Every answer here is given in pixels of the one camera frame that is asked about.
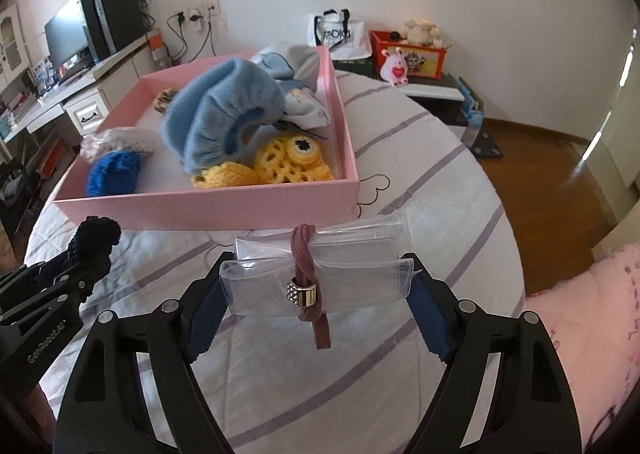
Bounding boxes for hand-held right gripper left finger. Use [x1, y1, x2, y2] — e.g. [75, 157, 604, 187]
[52, 261, 236, 454]

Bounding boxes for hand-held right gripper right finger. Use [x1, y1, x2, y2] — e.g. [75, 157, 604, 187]
[400, 253, 586, 454]

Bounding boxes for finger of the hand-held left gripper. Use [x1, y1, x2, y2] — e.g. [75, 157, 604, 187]
[0, 238, 82, 301]
[0, 244, 112, 331]

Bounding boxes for black hair scrunchie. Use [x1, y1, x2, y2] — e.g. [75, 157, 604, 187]
[67, 216, 122, 259]

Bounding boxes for clear plastic bag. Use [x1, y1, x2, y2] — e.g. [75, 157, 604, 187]
[219, 214, 416, 319]

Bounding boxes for pink box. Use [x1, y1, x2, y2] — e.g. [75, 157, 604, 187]
[52, 46, 361, 231]

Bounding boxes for mauve hair tie gold clasp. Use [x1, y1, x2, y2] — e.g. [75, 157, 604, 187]
[286, 224, 333, 351]

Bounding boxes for blue crochet flower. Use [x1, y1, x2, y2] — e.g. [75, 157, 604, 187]
[86, 151, 142, 197]

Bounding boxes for yellow knit piece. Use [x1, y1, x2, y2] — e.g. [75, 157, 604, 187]
[191, 161, 259, 189]

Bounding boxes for cotton swabs packet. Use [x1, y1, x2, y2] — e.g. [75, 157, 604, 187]
[80, 128, 160, 162]

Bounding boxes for yellow lacy crochet piece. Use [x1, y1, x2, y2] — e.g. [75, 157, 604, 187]
[252, 131, 335, 183]

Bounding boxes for light blue knit hat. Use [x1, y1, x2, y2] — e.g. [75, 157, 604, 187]
[160, 58, 288, 175]

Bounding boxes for leopard print hair scrunchie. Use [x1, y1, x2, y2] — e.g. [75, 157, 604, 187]
[154, 88, 180, 115]

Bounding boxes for person's left forearm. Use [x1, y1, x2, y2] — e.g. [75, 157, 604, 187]
[12, 379, 56, 440]

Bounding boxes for black office chair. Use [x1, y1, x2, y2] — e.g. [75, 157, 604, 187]
[0, 159, 41, 235]

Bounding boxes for white striped quilt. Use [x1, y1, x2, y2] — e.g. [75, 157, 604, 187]
[25, 68, 526, 454]

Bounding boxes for stack of books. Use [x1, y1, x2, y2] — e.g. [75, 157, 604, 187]
[0, 94, 38, 139]

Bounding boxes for pink patterned cloth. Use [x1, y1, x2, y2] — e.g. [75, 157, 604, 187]
[522, 241, 640, 454]

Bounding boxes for black floor plate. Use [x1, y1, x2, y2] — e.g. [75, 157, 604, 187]
[470, 129, 503, 159]

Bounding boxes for blue and white packages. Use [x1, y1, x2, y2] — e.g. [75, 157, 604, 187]
[30, 58, 56, 89]

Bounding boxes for white desk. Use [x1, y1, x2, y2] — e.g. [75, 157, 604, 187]
[0, 31, 173, 155]

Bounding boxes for white low cabinet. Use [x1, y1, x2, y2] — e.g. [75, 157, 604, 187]
[332, 56, 473, 127]

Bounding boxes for white hutch cabinet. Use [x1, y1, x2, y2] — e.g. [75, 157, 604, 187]
[0, 4, 28, 84]

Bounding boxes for black computer monitor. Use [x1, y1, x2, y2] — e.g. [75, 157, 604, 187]
[44, 0, 91, 69]

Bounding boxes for pink plush toy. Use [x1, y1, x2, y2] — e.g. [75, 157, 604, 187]
[379, 46, 412, 86]

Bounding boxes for red toy box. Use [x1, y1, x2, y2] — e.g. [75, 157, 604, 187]
[368, 28, 448, 79]

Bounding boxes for black computer tower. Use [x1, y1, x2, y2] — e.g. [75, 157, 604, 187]
[80, 0, 146, 62]

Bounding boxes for beige plush sheep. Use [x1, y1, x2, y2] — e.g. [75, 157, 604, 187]
[392, 18, 445, 48]

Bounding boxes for white tote bag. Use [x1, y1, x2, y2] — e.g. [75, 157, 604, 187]
[306, 8, 373, 60]

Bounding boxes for white wall sockets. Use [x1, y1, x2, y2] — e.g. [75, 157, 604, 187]
[172, 0, 221, 27]

